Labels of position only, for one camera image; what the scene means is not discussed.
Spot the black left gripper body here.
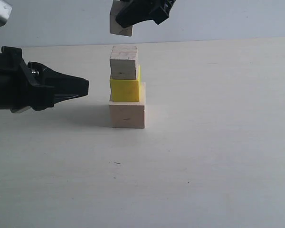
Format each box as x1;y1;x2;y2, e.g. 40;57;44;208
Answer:
0;46;54;113

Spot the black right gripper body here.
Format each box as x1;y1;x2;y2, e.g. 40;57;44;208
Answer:
142;0;176;25

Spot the small wooden cube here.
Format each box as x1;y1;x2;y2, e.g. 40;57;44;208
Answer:
110;0;133;37

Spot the medium wooden cube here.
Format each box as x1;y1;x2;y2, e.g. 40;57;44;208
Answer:
110;45;138;80

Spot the yellow cube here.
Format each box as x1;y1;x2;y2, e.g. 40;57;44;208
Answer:
110;65;142;102

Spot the large wooden cube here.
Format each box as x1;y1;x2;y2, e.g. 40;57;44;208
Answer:
108;82;146;129

